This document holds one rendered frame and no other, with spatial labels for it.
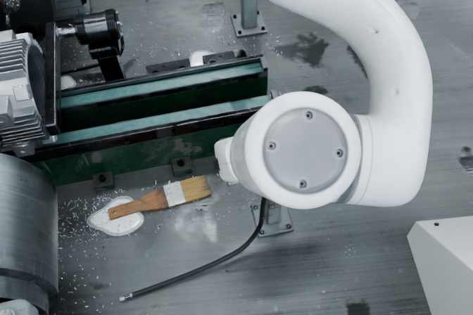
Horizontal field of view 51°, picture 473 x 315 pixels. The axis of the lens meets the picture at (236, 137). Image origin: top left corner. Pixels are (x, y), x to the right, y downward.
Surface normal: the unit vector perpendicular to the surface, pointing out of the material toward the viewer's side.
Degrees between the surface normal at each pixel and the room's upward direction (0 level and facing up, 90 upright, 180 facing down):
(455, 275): 90
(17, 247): 58
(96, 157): 90
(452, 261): 90
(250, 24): 90
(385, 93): 78
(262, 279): 0
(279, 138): 29
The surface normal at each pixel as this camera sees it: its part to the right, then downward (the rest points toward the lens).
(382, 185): 0.03, 0.47
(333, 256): -0.04, -0.57
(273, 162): 0.00, -0.02
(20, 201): 0.81, -0.46
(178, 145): 0.21, 0.80
